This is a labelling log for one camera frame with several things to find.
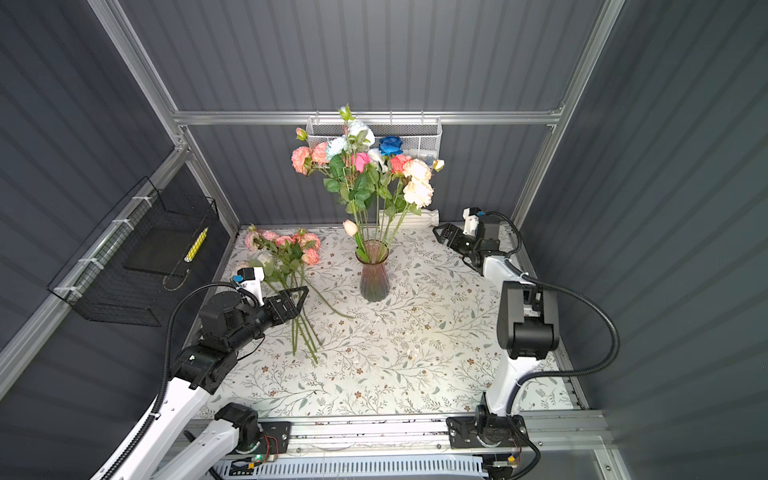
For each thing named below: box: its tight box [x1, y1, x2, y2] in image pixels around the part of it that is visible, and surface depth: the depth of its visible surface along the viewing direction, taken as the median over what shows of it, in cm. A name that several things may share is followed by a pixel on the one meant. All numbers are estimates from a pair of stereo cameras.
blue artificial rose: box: [378, 136, 403, 241], surface depth 79 cm
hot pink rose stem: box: [352, 152, 379, 244], surface depth 79 cm
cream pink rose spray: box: [387, 159, 445, 244], surface depth 75 cm
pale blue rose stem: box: [326, 136, 359, 244], surface depth 73 cm
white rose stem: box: [340, 105, 376, 243], surface depth 74 cm
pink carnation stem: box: [291, 127, 367, 244], surface depth 82 cm
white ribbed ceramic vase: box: [379, 208, 439, 227], surface depth 84 cm
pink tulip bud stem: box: [342, 219, 369, 263], surface depth 82 cm
